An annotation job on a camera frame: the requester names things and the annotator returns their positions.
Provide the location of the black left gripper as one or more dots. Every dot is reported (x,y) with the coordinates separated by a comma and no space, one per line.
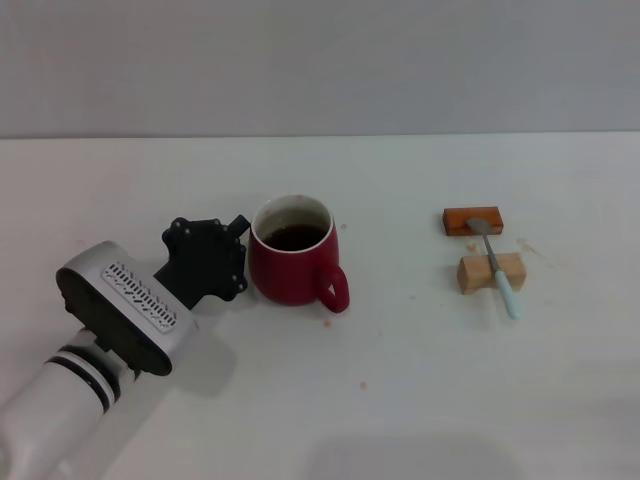
(205,260)

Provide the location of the red ceramic cup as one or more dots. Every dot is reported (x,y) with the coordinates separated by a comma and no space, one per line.
(290,275)

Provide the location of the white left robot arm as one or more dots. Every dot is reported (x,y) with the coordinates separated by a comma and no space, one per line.
(50,405)

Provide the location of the orange wooden block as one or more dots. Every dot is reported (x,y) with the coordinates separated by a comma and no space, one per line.
(457,220)

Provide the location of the light wooden arch block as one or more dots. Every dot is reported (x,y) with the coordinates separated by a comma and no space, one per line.
(475,275)

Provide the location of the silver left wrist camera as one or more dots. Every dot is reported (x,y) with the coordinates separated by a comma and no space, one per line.
(130,310)

